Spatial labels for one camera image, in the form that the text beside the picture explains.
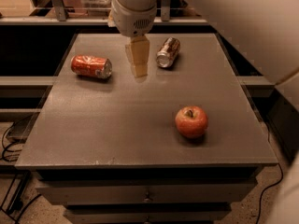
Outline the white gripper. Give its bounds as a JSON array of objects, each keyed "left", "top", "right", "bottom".
[{"left": 110, "top": 0, "right": 156, "bottom": 77}]

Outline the red coke can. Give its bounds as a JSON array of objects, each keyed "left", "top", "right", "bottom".
[{"left": 71, "top": 55, "right": 112, "bottom": 79}]

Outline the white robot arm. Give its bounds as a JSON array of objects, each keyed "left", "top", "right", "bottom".
[{"left": 111, "top": 0, "right": 299, "bottom": 108}]

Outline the silver brown soda can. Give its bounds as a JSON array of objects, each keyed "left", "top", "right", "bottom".
[{"left": 156, "top": 37, "right": 180, "bottom": 68}]

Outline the red apple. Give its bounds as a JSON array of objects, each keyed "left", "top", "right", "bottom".
[{"left": 175, "top": 105, "right": 208, "bottom": 139}]

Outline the grey drawer cabinet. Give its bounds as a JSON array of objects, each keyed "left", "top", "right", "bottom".
[{"left": 17, "top": 34, "right": 277, "bottom": 224}]

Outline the grey metal shelf rail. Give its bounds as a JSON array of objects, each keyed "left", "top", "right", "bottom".
[{"left": 0, "top": 0, "right": 209, "bottom": 27}]

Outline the black cables left floor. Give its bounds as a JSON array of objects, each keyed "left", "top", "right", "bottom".
[{"left": 0, "top": 115, "right": 41, "bottom": 224}]

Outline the black cable right floor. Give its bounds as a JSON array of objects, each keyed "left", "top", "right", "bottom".
[{"left": 254, "top": 133, "right": 284, "bottom": 224}]

